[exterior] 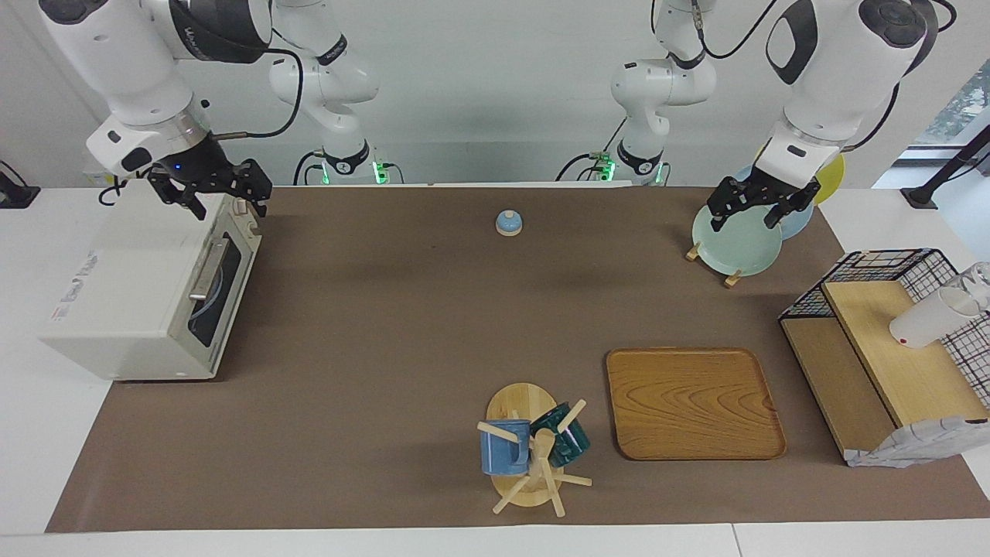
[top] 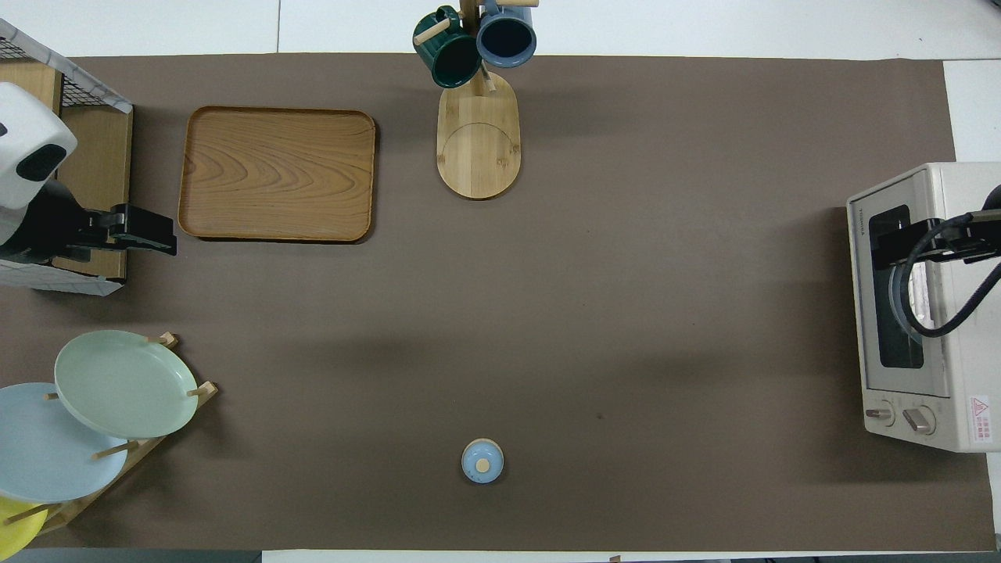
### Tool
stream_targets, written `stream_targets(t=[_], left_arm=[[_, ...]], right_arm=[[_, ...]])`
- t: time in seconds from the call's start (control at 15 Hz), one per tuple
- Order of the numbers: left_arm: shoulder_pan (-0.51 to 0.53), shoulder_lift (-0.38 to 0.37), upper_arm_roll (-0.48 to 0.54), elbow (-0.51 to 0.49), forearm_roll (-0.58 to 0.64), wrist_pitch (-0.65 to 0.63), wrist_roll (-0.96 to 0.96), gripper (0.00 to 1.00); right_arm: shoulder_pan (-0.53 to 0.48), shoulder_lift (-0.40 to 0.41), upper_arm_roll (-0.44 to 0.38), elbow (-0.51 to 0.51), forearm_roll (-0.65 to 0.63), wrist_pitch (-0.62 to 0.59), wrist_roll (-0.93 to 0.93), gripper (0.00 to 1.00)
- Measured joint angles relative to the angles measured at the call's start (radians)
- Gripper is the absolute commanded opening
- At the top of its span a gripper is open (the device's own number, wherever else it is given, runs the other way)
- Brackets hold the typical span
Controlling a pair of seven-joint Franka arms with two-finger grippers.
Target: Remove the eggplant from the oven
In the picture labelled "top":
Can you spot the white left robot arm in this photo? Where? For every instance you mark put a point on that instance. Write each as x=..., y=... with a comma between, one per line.
x=31, y=148

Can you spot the brown table mat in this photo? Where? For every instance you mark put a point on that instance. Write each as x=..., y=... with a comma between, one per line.
x=626, y=313

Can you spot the light blue plate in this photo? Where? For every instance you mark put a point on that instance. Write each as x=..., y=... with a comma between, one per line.
x=43, y=461

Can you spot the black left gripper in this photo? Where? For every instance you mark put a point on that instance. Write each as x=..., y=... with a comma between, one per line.
x=141, y=228

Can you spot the pale green plate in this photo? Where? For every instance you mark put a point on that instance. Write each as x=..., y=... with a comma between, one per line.
x=125, y=383

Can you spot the small blue lid wooden knob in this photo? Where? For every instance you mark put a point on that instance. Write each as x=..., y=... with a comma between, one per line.
x=482, y=461

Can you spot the dark green mug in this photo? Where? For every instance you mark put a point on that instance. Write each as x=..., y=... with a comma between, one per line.
x=450, y=56

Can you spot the yellow plate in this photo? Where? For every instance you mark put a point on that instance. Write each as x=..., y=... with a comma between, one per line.
x=16, y=532

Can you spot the wooden plate rack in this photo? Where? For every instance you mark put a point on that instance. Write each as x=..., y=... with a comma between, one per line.
x=148, y=450

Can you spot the silver oven knob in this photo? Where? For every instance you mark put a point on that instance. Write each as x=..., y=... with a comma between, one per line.
x=879, y=413
x=920, y=420

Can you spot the white toaster oven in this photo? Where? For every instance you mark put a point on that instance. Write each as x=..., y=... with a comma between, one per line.
x=966, y=367

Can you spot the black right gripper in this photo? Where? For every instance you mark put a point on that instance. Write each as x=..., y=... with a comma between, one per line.
x=958, y=238

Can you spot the wooden mug tree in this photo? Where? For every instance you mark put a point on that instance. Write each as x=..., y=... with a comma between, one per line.
x=478, y=148

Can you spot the rectangular wooden tray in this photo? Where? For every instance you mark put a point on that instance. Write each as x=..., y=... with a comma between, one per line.
x=278, y=173

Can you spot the blue mug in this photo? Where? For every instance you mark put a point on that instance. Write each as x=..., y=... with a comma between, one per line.
x=507, y=37

